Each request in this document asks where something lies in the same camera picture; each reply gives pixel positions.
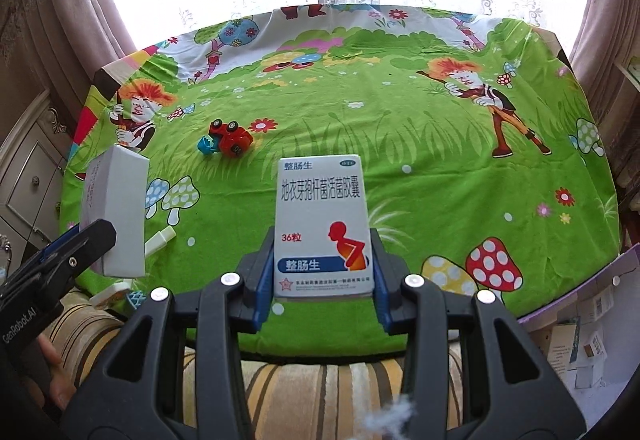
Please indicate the person's left hand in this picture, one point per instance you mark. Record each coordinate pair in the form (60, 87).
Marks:
(57, 370)

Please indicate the small orange label box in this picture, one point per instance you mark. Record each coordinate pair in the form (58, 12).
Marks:
(595, 346)

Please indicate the small white plastic piece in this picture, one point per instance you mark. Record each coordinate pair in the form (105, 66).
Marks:
(160, 240)

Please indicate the white carved nightstand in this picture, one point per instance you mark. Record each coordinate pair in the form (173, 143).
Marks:
(30, 170)

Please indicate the white box teal edge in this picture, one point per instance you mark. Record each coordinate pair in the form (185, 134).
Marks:
(565, 342)

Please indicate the white tin orange picture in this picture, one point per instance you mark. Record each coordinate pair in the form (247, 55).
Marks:
(112, 292)

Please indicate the purple cardboard box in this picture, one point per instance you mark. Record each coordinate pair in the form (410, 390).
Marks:
(620, 270)

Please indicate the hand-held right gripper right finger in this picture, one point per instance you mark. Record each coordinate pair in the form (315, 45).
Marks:
(380, 295)

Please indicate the mauve drape curtain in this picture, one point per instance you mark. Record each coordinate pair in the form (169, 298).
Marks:
(600, 20)
(60, 20)

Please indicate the small teal patterned packet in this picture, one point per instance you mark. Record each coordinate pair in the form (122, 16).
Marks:
(135, 301)

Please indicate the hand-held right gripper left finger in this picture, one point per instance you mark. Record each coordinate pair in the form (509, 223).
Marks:
(261, 290)

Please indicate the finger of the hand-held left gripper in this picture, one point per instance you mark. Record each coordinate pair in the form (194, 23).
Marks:
(85, 245)

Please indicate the white cotton fluff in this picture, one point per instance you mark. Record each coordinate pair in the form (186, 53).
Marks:
(395, 420)

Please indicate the green cartoon printed bedsheet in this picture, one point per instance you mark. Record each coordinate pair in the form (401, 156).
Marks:
(400, 145)

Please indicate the white medicine box red figure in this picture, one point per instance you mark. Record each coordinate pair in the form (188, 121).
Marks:
(320, 210)

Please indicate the striped plush cushion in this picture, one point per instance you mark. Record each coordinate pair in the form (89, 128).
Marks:
(310, 385)

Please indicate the white box with barcode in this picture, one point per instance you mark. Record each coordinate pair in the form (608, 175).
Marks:
(602, 305)

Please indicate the small white box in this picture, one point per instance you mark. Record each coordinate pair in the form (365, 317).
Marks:
(125, 200)

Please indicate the red toy truck teal scoop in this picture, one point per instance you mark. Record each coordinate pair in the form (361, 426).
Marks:
(227, 140)

